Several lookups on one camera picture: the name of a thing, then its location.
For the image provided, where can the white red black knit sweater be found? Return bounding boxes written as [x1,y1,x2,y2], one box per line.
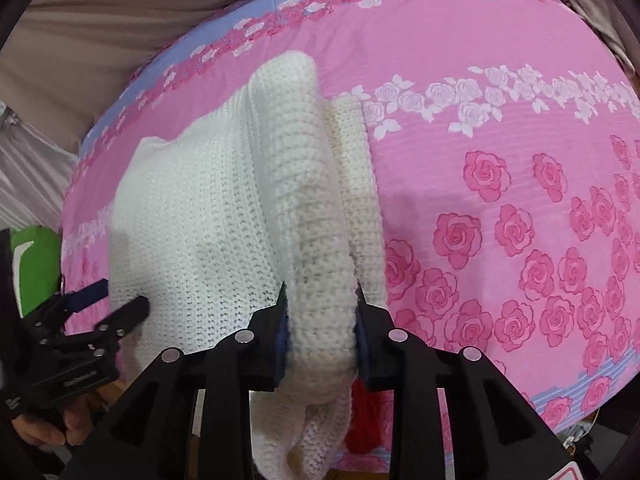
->
[107,51,390,480]

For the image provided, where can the white satin curtain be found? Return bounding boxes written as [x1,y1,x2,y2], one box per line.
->
[0,102,78,232]

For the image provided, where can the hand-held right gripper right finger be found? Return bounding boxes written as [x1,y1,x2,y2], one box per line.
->
[352,280,582,480]

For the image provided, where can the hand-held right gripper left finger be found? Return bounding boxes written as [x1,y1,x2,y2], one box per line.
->
[60,280,292,480]

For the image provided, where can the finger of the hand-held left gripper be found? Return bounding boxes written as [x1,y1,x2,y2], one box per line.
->
[75,295,152,356]
[27,279,111,328]

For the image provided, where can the pink floral bedsheet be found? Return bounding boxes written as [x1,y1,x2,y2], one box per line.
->
[59,0,640,480]

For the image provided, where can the person's left hand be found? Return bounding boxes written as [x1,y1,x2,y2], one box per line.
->
[10,392,108,450]

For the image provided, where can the green cushion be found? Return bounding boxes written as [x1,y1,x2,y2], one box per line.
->
[9,226,64,313]

